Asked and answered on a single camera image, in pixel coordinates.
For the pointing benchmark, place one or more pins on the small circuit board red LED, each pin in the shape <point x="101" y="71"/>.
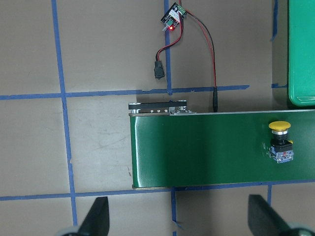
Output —
<point x="173" y="17"/>

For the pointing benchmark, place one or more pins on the green plastic tray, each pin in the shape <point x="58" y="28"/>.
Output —
<point x="301" y="52"/>

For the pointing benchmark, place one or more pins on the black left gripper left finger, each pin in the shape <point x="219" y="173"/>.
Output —
<point x="96" y="222"/>

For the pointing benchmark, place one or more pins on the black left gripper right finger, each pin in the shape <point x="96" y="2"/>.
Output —
<point x="263" y="220"/>

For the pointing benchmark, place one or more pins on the green conveyor belt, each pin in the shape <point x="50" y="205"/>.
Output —
<point x="174" y="147"/>

